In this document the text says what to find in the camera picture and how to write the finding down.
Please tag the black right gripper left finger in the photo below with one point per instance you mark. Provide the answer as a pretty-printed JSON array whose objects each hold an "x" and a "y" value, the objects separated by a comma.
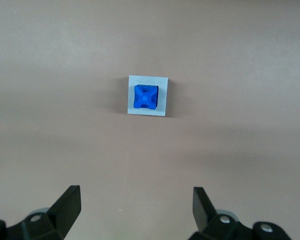
[{"x": 62, "y": 215}]

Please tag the blue plastic part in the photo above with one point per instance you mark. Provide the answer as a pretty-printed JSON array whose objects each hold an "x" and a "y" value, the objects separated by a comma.
[{"x": 145, "y": 98}]

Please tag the gray square base block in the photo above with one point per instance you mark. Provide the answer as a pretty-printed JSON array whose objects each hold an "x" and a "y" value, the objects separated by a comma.
[{"x": 163, "y": 97}]

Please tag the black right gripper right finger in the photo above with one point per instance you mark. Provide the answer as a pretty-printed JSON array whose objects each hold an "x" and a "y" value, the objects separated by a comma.
[{"x": 207, "y": 220}]

